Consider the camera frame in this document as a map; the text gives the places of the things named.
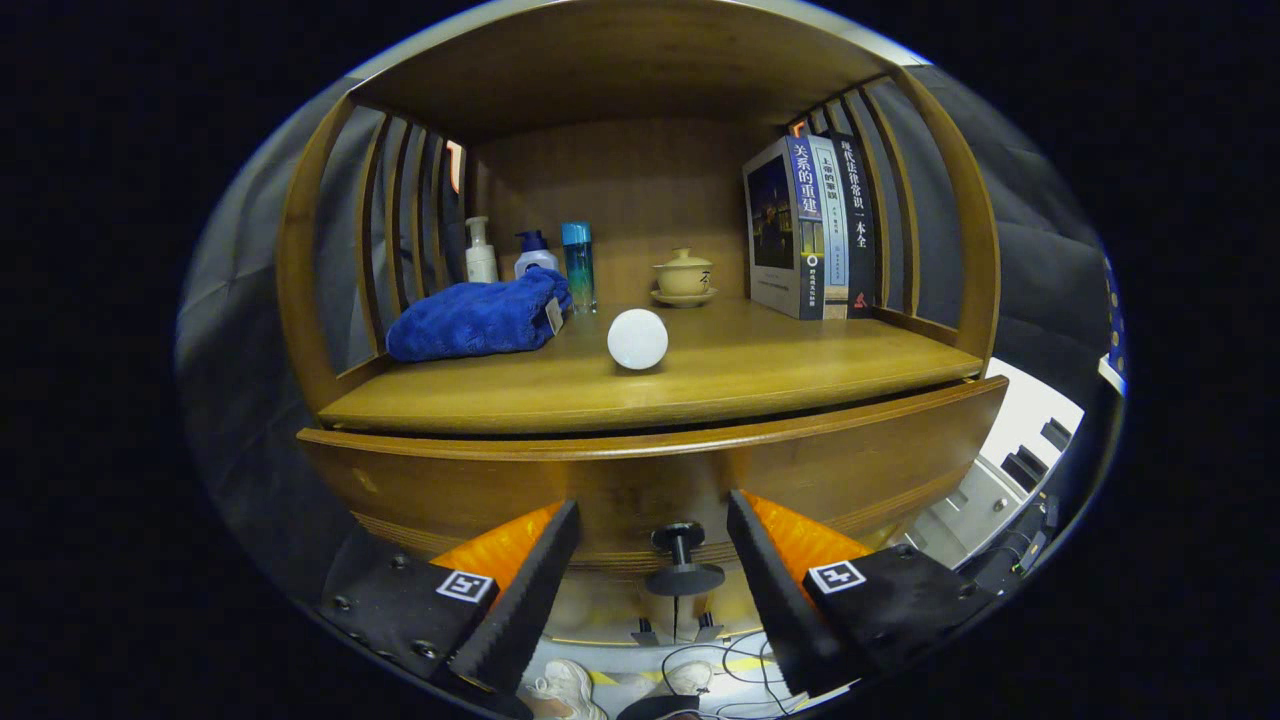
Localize beige lidded tea cup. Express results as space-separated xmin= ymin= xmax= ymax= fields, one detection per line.
xmin=650 ymin=247 xmax=718 ymax=309

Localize white pump bottle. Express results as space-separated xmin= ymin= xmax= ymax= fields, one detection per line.
xmin=464 ymin=216 xmax=499 ymax=285

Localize blue towel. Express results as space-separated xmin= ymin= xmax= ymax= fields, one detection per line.
xmin=385 ymin=266 xmax=574 ymax=363

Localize person's dark clothing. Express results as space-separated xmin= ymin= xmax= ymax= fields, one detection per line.
xmin=615 ymin=693 xmax=701 ymax=720

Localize wooden drawer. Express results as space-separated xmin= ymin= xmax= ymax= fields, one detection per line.
xmin=297 ymin=375 xmax=1011 ymax=601

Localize black electronic device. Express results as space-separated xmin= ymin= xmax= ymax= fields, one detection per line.
xmin=960 ymin=495 xmax=1063 ymax=596

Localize book with pale spine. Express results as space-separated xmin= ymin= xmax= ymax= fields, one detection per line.
xmin=808 ymin=135 xmax=851 ymax=319

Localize white bottle with blue cap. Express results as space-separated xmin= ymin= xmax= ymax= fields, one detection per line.
xmin=514 ymin=230 xmax=560 ymax=279

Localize black cables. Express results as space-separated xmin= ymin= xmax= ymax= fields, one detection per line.
xmin=660 ymin=595 xmax=801 ymax=719

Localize book with blue spine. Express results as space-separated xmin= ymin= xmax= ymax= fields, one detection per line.
xmin=742 ymin=135 xmax=827 ymax=321

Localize wooden countertop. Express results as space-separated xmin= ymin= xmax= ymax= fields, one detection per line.
xmin=318 ymin=297 xmax=986 ymax=436

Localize white squeeze tube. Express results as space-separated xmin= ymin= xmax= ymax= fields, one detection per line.
xmin=607 ymin=308 xmax=670 ymax=372

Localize wooden cabinet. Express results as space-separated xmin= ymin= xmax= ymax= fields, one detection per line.
xmin=275 ymin=0 xmax=1011 ymax=651

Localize blue polka dot gift bag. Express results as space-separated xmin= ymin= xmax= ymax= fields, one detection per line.
xmin=1100 ymin=255 xmax=1129 ymax=381

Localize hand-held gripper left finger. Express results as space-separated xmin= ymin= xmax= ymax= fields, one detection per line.
xmin=320 ymin=498 xmax=583 ymax=716

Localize wooden cabinet door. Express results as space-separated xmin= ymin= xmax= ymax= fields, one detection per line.
xmin=675 ymin=585 xmax=763 ymax=643
xmin=545 ymin=590 xmax=676 ymax=646

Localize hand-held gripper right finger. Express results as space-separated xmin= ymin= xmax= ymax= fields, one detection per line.
xmin=727 ymin=490 xmax=1001 ymax=699

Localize white box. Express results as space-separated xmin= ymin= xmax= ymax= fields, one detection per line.
xmin=900 ymin=357 xmax=1086 ymax=571

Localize clear blue bottle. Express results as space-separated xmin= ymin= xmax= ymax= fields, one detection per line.
xmin=560 ymin=222 xmax=598 ymax=315

